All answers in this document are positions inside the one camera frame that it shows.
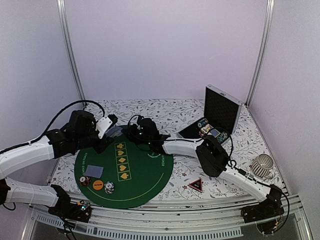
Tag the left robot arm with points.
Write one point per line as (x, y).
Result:
(82, 131)

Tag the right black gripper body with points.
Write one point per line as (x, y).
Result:
(137, 137)

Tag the round green poker mat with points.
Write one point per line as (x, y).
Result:
(137, 177)

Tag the blue backed cards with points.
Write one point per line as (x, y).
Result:
(114, 132)

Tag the row of poker chips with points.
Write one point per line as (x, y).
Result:
(202, 123)

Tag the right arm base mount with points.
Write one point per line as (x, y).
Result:
(261, 211)

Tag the aluminium poker chip case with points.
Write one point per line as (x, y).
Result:
(220, 109)

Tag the striped ceramic mug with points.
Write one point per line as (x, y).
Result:
(262, 166)

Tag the red black triangular button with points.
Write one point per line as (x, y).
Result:
(197, 185)

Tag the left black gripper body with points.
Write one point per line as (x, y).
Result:
(100, 148)

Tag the orange big blind button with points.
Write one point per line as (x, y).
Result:
(98, 185)

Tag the aluminium frame post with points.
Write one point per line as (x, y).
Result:
(61, 7)
(268, 18)

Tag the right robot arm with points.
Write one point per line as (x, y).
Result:
(214, 161)

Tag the front row poker chips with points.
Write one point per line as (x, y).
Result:
(222, 137)

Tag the left aluminium frame post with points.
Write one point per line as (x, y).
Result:
(61, 7)

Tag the right aluminium frame post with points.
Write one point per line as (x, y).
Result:
(268, 18)

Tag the dealt cards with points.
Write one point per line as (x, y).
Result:
(94, 171)

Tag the clear dealer button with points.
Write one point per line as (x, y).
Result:
(153, 155)

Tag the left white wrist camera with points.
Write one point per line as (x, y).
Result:
(105, 123)

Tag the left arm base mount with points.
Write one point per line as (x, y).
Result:
(80, 211)

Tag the boxed card deck in case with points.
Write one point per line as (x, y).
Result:
(208, 130)

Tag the dark red chip stack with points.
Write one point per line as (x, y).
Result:
(84, 181)

